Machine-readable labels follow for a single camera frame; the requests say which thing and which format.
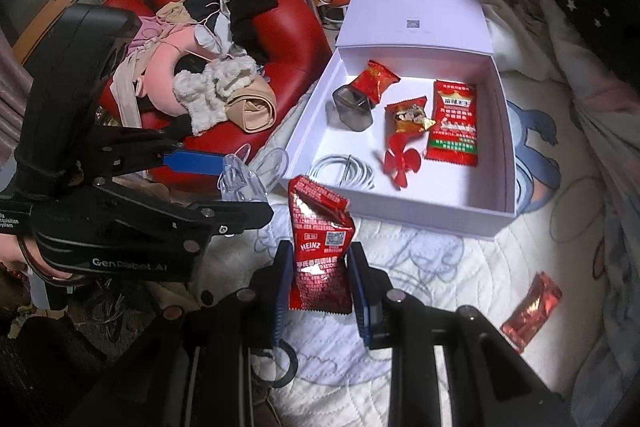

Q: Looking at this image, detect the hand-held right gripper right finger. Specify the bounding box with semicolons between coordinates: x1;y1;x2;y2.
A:
347;242;577;427

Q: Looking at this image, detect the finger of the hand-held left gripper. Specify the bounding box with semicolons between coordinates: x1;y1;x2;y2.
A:
81;128;227;188
94;178;276;254

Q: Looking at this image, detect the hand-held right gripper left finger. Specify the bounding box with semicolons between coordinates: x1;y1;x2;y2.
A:
75;239;296;427

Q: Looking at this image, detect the red ketchup packet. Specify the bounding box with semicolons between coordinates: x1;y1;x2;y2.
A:
287;175;356;316

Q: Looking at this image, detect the white cable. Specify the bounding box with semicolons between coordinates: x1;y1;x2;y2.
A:
308;154;376;190

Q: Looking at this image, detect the red plastic fan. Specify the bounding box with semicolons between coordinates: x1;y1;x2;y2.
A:
375;134;424;191

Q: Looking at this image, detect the long red snack packet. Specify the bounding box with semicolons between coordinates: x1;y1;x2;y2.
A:
424;78;480;168

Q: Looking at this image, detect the red yellow candy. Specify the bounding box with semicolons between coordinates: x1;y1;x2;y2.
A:
348;59;402;110

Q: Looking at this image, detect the white cardboard box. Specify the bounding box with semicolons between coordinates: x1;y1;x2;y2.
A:
281;0;517;241

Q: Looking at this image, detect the person's left hand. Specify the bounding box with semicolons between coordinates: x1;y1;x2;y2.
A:
0;232;72;285

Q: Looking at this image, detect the cream fuzzy cloth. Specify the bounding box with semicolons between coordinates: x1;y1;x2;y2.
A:
172;56;259;134

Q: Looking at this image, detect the beige rolled garment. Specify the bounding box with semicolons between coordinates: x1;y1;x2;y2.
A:
223;77;279;134

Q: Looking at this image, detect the white quilted cartoon blanket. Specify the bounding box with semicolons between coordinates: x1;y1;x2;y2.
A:
250;72;626;427

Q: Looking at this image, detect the red sofa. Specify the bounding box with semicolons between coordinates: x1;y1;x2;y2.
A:
96;0;334;188

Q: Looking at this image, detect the grey translucent container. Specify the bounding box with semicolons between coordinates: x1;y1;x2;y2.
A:
331;82;375;133

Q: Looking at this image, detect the black garment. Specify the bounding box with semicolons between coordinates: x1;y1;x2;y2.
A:
186;0;282;58

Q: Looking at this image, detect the red foil packet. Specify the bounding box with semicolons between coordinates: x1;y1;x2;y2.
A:
500;271;564;355

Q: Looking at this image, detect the red snack packet in box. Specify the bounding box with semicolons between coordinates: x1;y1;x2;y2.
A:
383;95;437;139

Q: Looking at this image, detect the pastel printed blanket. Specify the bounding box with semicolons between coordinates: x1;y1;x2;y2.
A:
470;0;640;408

